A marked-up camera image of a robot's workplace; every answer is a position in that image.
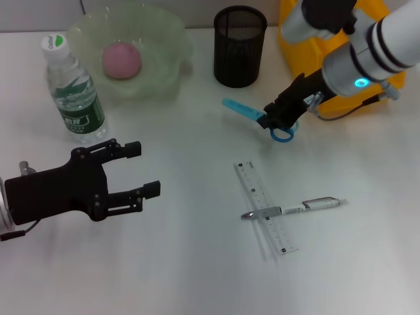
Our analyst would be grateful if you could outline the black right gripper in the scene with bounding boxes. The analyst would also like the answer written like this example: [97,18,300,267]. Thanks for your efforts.
[261,70,329,130]

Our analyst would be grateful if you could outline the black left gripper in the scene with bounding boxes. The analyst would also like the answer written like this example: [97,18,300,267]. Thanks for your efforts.
[4,138,162,226]

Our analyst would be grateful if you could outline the blue capped scissors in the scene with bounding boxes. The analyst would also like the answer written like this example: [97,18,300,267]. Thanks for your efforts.
[222,97,301,144]

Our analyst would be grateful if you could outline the clear plastic ruler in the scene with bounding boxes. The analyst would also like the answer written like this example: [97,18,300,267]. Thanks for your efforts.
[233,158,301,261]

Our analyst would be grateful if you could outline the clear green-label water bottle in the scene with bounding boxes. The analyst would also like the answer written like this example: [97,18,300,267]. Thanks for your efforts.
[41,33,108,144]

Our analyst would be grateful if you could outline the pink peach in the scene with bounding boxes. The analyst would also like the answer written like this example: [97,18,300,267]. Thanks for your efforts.
[100,41,144,81]

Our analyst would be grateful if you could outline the black mesh pen cup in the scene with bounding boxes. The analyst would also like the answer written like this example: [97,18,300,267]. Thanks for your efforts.
[213,5,268,89]

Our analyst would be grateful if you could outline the silver white ballpoint pen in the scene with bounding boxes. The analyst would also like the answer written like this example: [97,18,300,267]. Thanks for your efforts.
[241,196,348,221]

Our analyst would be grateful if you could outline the translucent green fruit plate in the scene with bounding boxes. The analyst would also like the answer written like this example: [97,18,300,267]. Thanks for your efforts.
[65,1,194,101]

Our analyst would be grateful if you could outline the yellow plastic bin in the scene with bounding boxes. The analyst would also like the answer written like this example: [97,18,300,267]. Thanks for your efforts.
[278,0,406,114]

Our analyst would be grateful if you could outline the grey right gripper cable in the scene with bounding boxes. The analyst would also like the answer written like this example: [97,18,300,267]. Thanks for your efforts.
[306,81,402,122]

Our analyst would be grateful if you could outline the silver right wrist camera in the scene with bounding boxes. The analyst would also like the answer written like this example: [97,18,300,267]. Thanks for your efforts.
[281,0,358,43]

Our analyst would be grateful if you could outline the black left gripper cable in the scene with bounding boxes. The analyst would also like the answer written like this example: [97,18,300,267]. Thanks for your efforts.
[0,219,41,243]

